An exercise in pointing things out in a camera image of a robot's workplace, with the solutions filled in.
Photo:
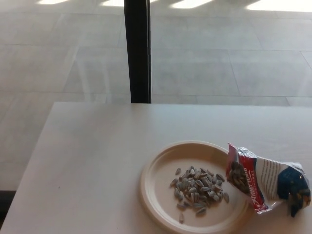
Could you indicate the striped sunflower seeds pile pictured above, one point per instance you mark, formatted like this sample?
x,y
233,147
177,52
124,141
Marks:
x,y
197,187

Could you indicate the red white sunflower seed bag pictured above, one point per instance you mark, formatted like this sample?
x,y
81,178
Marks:
x,y
268,178

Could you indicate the white round disposable plate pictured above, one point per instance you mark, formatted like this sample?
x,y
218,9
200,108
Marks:
x,y
161,185

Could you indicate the black vertical window post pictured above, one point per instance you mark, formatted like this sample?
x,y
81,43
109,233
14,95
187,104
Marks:
x,y
137,48

